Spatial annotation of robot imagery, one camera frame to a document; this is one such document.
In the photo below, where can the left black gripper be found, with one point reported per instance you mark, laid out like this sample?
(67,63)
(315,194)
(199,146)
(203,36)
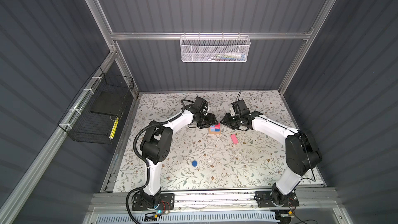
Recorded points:
(211,121)

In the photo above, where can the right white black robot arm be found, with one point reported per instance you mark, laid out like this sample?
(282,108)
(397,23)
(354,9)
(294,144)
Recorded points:
(301,150)

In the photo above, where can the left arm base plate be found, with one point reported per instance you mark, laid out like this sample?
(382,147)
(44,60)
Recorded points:
(144,202)

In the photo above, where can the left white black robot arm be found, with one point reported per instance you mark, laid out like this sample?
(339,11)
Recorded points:
(153,143)

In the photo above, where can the black pad in basket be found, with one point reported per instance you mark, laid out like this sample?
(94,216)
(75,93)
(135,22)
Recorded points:
(108,103)

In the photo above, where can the white wire mesh basket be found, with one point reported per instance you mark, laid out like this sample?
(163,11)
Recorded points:
(196,48)

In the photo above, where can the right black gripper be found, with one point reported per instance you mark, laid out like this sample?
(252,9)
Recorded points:
(226,122)

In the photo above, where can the markers in white basket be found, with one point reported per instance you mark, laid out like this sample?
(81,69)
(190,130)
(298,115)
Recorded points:
(229,57)

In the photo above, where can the white ventilated cable duct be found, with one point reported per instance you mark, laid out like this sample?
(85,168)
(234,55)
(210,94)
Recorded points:
(211,217)

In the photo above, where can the black wire basket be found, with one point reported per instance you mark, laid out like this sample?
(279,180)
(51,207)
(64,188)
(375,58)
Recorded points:
(83,126)

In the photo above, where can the yellow marker in basket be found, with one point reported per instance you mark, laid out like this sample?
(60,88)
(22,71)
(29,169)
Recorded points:
(114,128)

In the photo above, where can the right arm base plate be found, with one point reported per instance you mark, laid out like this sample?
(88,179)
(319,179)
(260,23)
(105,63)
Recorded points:
(264,198)

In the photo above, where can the floral patterned table mat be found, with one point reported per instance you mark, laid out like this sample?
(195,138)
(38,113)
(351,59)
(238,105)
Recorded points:
(256,161)

